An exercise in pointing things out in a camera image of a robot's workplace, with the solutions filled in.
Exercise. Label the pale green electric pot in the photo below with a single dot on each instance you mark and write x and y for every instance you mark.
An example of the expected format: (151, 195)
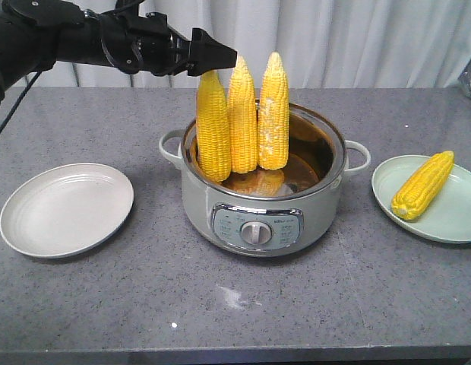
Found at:
(267, 213)

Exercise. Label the green round plate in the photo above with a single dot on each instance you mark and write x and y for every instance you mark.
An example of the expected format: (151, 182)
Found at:
(447, 219)

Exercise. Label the yellow corn cob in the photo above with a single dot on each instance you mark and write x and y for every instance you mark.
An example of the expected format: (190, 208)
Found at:
(417, 193)
(212, 126)
(243, 124)
(273, 115)

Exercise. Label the beige round plate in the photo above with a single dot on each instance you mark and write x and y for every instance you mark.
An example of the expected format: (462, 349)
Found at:
(66, 210)

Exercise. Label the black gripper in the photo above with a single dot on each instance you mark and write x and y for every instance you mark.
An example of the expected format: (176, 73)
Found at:
(132, 43)

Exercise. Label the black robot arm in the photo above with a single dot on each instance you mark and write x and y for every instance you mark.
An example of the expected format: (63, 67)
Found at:
(34, 35)

